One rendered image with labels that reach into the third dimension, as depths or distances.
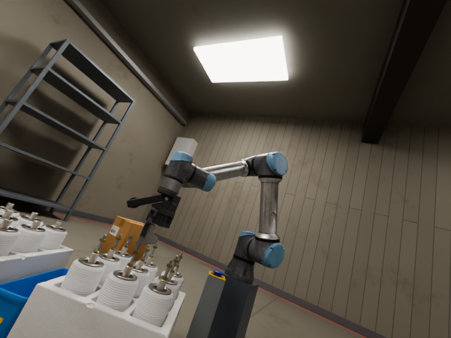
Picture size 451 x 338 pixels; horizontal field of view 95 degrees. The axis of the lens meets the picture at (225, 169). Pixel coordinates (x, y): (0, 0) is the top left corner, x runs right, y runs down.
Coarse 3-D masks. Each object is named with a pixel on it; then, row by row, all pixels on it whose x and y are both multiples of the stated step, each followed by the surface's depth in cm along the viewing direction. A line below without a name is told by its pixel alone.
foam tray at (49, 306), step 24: (48, 288) 57; (96, 288) 68; (24, 312) 55; (48, 312) 55; (72, 312) 55; (96, 312) 56; (120, 312) 58; (168, 312) 69; (24, 336) 53; (48, 336) 54; (72, 336) 54; (96, 336) 54; (120, 336) 55; (144, 336) 55; (168, 336) 61
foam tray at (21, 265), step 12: (12, 252) 70; (36, 252) 77; (48, 252) 81; (60, 252) 86; (0, 264) 62; (12, 264) 66; (24, 264) 71; (36, 264) 76; (48, 264) 82; (60, 264) 89; (0, 276) 64; (12, 276) 68; (24, 276) 72
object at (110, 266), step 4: (100, 260) 73; (104, 260) 73; (104, 264) 72; (108, 264) 73; (112, 264) 74; (116, 264) 75; (120, 264) 77; (108, 268) 73; (112, 268) 74; (116, 268) 75; (104, 272) 72; (108, 272) 73; (104, 276) 72; (100, 280) 71; (104, 280) 72; (100, 284) 71
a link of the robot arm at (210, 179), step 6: (198, 168) 78; (192, 174) 76; (198, 174) 77; (204, 174) 79; (210, 174) 81; (192, 180) 77; (198, 180) 77; (204, 180) 78; (210, 180) 80; (192, 186) 83; (198, 186) 80; (204, 186) 79; (210, 186) 80
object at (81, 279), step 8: (72, 264) 63; (80, 264) 62; (72, 272) 61; (80, 272) 61; (88, 272) 61; (96, 272) 63; (64, 280) 61; (72, 280) 60; (80, 280) 60; (88, 280) 61; (96, 280) 63; (64, 288) 60; (72, 288) 60; (80, 288) 60; (88, 288) 62
